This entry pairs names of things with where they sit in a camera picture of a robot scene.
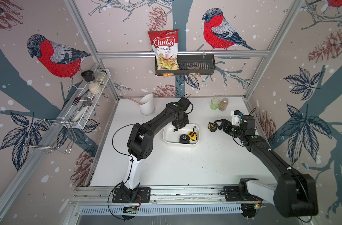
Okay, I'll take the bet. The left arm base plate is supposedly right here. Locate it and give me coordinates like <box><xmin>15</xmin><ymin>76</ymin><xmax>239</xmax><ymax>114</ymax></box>
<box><xmin>112</xmin><ymin>187</ymin><xmax>151</xmax><ymax>203</ymax></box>

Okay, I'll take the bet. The black lid shaker jar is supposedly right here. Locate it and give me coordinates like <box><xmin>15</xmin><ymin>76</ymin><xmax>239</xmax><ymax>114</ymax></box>
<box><xmin>81</xmin><ymin>70</ymin><xmax>102</xmax><ymax>94</ymax></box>

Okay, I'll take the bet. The yellow 3m tape measure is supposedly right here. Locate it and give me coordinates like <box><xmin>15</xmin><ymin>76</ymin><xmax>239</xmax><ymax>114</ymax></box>
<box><xmin>188</xmin><ymin>126</ymin><xmax>198</xmax><ymax>141</ymax></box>

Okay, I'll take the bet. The black yellow tape measure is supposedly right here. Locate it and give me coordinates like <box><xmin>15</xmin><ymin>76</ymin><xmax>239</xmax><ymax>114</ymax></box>
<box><xmin>208</xmin><ymin>122</ymin><xmax>218</xmax><ymax>132</ymax></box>

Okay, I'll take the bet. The wire wall rack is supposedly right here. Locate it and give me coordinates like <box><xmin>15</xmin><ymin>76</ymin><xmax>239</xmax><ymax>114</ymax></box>
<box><xmin>23</xmin><ymin>68</ymin><xmax>111</xmax><ymax>154</ymax></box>

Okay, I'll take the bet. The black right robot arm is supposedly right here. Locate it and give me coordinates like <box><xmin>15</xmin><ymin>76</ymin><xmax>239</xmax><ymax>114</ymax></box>
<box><xmin>214</xmin><ymin>115</ymin><xmax>319</xmax><ymax>218</ymax></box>

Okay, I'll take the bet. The white storage box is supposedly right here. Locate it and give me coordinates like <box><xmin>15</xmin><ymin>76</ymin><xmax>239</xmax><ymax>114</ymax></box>
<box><xmin>162</xmin><ymin>123</ymin><xmax>200</xmax><ymax>148</ymax></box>

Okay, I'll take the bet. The white pitcher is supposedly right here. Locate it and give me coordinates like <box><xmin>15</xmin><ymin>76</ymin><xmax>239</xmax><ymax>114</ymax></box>
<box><xmin>129</xmin><ymin>93</ymin><xmax>155</xmax><ymax>116</ymax></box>

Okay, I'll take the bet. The fork in rack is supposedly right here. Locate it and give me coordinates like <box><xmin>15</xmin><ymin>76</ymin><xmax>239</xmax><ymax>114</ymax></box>
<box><xmin>73</xmin><ymin>90</ymin><xmax>89</xmax><ymax>106</ymax></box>

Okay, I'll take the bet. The red cassava chips bag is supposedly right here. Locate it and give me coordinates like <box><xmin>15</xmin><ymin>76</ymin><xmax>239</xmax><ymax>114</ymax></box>
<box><xmin>148</xmin><ymin>30</ymin><xmax>179</xmax><ymax>71</ymax></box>

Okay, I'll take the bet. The spice jar silver lid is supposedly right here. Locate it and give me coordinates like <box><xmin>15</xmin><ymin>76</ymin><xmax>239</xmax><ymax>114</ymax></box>
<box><xmin>218</xmin><ymin>98</ymin><xmax>229</xmax><ymax>112</ymax></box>

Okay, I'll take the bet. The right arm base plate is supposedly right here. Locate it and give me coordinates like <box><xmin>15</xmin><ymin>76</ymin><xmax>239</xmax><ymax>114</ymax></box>
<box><xmin>220</xmin><ymin>186</ymin><xmax>263</xmax><ymax>202</ymax></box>

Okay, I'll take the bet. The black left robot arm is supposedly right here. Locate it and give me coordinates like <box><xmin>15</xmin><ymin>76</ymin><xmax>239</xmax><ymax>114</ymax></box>
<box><xmin>120</xmin><ymin>97</ymin><xmax>194</xmax><ymax>200</ymax></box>

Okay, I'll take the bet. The green glass cup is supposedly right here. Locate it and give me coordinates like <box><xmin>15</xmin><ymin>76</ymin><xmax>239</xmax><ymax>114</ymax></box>
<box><xmin>210</xmin><ymin>98</ymin><xmax>221</xmax><ymax>110</ymax></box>

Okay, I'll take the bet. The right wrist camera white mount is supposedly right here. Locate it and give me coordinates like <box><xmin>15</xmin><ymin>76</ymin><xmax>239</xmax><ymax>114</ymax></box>
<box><xmin>230</xmin><ymin>110</ymin><xmax>244</xmax><ymax>127</ymax></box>

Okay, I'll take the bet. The black wall basket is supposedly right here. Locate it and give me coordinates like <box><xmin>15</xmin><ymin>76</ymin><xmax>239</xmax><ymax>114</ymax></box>
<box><xmin>155</xmin><ymin>54</ymin><xmax>216</xmax><ymax>76</ymax></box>

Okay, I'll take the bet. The spoon in rack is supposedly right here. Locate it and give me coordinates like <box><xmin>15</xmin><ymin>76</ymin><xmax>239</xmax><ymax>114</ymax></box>
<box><xmin>72</xmin><ymin>98</ymin><xmax>93</xmax><ymax>122</ymax></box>

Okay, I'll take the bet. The black 5m tape measure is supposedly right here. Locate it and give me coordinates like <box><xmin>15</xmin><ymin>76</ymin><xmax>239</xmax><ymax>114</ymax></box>
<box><xmin>179</xmin><ymin>134</ymin><xmax>190</xmax><ymax>144</ymax></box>

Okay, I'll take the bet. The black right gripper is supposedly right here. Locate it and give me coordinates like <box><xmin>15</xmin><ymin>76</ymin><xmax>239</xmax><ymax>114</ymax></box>
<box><xmin>213</xmin><ymin>119</ymin><xmax>245</xmax><ymax>139</ymax></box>

